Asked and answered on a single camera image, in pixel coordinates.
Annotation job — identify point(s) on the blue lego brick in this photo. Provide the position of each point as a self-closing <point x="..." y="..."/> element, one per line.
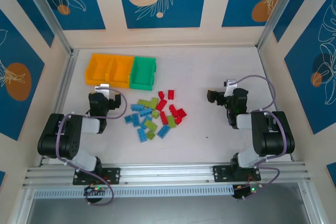
<point x="128" y="119"/>
<point x="137" y="107"/>
<point x="135" y="119"/>
<point x="141" y="135"/>
<point x="145" y="112"/>
<point x="163" y="131"/>
<point x="143" y="124"/>

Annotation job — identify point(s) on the red lego brick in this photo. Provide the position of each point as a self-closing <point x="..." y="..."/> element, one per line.
<point x="162" y="104"/>
<point x="163" y="118"/>
<point x="173" y="109"/>
<point x="161" y="95"/>
<point x="181" y="113"/>
<point x="178" y="120"/>
<point x="170" y="94"/>

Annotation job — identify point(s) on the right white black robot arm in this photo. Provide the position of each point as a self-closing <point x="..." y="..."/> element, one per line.
<point x="273" y="140"/>

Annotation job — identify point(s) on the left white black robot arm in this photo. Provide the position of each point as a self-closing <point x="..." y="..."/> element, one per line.
<point x="63" y="142"/>

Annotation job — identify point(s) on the orange two-compartment plastic bin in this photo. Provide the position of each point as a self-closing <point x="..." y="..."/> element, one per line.
<point x="98" y="73"/>

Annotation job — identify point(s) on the green plastic bin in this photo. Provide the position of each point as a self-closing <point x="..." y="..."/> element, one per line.
<point x="143" y="73"/>

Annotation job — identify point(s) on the lime green square lego brick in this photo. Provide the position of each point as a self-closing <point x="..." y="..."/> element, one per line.
<point x="150" y="135"/>

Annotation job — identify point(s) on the left controller circuit board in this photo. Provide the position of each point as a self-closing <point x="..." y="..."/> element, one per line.
<point x="94" y="190"/>

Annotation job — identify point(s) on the controller circuit board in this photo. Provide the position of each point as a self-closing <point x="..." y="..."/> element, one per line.
<point x="94" y="190"/>
<point x="244" y="191"/>

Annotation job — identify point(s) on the right controller circuit board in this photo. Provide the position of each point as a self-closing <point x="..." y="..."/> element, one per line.
<point x="244" y="191"/>

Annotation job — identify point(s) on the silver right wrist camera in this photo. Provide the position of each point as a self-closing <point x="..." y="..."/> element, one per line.
<point x="231" y="86"/>

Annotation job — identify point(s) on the aluminium side rail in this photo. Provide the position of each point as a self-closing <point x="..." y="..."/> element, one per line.
<point x="63" y="90"/>

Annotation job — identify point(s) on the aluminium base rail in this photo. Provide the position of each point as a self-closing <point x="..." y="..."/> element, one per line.
<point x="170" y="172"/>

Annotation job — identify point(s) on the aluminium frame post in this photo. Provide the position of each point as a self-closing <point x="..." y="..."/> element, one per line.
<point x="50" y="16"/>
<point x="278" y="11"/>

